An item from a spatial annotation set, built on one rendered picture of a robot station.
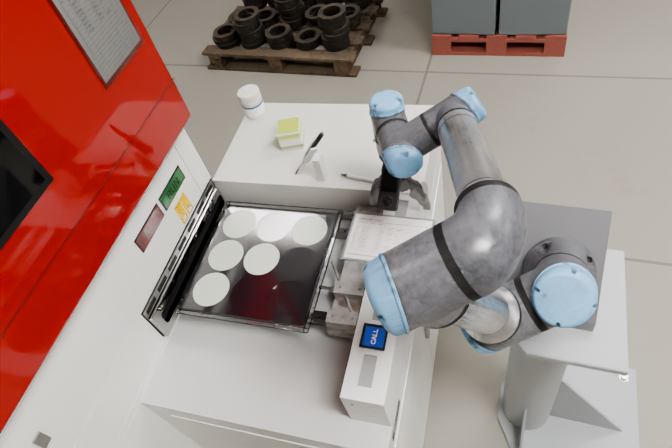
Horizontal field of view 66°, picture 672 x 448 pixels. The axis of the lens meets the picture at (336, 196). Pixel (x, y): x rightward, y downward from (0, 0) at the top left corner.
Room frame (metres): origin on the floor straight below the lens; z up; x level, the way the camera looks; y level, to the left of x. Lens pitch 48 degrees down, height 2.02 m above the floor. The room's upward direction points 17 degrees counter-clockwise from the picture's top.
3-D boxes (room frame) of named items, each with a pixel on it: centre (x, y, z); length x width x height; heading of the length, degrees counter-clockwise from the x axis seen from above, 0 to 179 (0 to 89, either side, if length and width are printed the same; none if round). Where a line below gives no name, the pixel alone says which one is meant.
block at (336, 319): (0.62, 0.07, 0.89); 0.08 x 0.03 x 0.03; 63
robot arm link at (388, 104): (0.85, -0.16, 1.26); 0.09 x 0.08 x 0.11; 176
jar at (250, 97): (1.39, 0.17, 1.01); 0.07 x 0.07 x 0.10
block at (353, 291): (0.69, 0.03, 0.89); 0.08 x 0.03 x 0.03; 63
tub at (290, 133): (1.20, 0.08, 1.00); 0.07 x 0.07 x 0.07; 78
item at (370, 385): (0.64, -0.05, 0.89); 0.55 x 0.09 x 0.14; 153
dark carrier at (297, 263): (0.86, 0.24, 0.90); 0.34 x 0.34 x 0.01; 63
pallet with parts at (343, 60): (3.34, -0.06, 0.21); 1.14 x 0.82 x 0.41; 61
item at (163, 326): (0.94, 0.44, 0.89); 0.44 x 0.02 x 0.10; 153
